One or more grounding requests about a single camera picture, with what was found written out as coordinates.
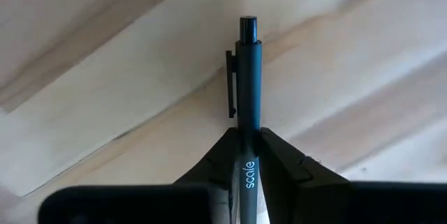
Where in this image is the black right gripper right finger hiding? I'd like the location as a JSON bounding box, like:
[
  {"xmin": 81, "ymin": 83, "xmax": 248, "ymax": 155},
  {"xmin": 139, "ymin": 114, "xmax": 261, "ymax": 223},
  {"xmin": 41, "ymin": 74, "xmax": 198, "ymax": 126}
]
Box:
[{"xmin": 258, "ymin": 127, "xmax": 447, "ymax": 224}]

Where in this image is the dark teal scale pen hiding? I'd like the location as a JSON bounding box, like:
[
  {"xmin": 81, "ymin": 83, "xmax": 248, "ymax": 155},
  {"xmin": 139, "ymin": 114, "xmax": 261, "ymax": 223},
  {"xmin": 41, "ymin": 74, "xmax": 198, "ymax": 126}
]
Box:
[{"xmin": 226, "ymin": 15, "xmax": 263, "ymax": 224}]

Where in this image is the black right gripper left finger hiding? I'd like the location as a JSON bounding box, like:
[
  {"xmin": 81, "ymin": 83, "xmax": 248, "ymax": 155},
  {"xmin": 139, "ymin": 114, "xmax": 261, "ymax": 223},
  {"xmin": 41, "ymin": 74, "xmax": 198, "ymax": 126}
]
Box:
[{"xmin": 37, "ymin": 128, "xmax": 242, "ymax": 224}]

